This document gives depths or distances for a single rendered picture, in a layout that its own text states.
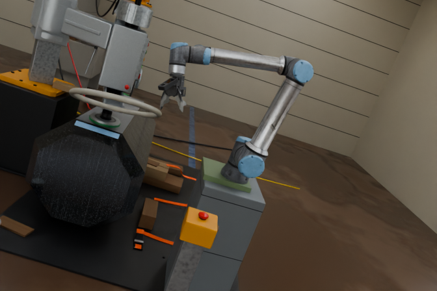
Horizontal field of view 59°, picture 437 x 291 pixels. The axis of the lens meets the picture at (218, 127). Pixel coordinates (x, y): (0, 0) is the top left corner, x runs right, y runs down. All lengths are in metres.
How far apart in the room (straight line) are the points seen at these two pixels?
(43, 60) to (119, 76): 1.15
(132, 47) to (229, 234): 1.36
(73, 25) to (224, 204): 1.98
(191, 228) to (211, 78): 6.82
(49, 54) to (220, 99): 5.10
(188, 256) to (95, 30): 2.33
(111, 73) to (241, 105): 5.83
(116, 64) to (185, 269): 1.55
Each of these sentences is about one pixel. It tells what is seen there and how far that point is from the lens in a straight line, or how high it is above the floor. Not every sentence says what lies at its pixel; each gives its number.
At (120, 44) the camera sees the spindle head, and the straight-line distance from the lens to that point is 2.62.
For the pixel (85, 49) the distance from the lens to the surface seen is 5.99.
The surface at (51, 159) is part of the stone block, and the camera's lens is 2.92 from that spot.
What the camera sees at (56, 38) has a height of 1.20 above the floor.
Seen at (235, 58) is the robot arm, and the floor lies 1.61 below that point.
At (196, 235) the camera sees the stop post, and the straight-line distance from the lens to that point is 1.42.
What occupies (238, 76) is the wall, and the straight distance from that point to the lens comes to 8.15.
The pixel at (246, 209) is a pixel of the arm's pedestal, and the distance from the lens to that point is 2.40.
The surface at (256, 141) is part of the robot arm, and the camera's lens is 2.22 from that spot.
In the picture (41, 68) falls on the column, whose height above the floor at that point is 0.91.
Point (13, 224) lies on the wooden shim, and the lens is 3.07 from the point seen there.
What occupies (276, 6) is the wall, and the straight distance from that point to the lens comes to 8.18.
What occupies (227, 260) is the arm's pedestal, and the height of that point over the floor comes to 0.40.
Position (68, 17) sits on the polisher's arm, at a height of 1.40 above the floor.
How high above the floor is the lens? 1.75
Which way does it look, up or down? 14 degrees down
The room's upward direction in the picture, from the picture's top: 20 degrees clockwise
